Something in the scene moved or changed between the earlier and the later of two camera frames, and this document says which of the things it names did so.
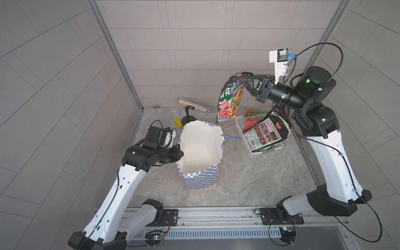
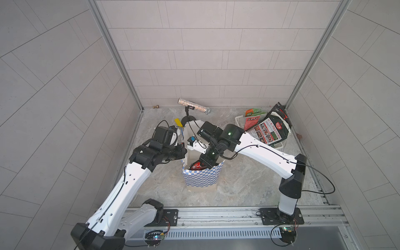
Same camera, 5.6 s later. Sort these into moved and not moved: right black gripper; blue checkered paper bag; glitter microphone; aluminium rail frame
Moved: right black gripper
Not moved: aluminium rail frame; glitter microphone; blue checkered paper bag
